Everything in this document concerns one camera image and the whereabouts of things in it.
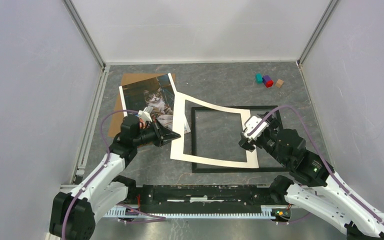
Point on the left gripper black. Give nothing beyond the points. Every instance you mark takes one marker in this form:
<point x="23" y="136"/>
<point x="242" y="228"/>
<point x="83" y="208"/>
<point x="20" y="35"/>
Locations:
<point x="166" y="135"/>

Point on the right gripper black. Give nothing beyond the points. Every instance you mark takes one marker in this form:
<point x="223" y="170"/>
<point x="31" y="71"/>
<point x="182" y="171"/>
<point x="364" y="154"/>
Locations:
<point x="273" y="123"/>

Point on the white mat board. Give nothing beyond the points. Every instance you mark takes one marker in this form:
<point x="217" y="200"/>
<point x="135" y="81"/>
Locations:
<point x="178" y="125"/>

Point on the clear acrylic sheet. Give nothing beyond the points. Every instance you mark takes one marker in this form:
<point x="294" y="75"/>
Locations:
<point x="217" y="135"/>

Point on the cat photo print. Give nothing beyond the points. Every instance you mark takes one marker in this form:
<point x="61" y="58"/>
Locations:
<point x="157" y="92"/>

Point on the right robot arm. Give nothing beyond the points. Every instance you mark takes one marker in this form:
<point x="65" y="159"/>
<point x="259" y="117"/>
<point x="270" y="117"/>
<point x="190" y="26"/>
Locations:
<point x="315" y="186"/>

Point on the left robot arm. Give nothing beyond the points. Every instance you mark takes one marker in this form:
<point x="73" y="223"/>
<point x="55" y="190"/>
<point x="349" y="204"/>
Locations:
<point x="74" y="214"/>

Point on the red cube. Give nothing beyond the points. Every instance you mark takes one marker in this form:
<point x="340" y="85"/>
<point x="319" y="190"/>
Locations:
<point x="269" y="83"/>

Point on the purple cube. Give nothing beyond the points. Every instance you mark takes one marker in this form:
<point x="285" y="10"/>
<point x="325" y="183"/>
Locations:
<point x="266" y="78"/>

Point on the teal cube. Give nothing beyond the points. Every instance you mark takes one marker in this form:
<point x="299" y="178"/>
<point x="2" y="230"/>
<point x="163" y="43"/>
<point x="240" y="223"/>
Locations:
<point x="259" y="78"/>

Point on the tan wooden cube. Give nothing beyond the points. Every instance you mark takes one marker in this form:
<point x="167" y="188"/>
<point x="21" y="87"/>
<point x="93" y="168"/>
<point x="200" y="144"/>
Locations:
<point x="279" y="83"/>

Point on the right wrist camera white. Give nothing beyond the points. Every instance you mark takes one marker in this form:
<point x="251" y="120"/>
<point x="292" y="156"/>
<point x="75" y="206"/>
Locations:
<point x="254" y="127"/>

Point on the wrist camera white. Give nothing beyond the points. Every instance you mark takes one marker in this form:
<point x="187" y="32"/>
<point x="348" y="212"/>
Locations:
<point x="145" y="115"/>
<point x="254" y="127"/>

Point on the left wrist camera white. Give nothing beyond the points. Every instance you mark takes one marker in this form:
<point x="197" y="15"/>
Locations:
<point x="145" y="115"/>

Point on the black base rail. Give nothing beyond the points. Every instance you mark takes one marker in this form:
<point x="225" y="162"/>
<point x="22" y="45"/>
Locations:
<point x="202" y="199"/>

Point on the aluminium frame rails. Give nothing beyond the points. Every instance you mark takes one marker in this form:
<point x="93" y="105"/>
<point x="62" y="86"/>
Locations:
<point x="73" y="12"/>

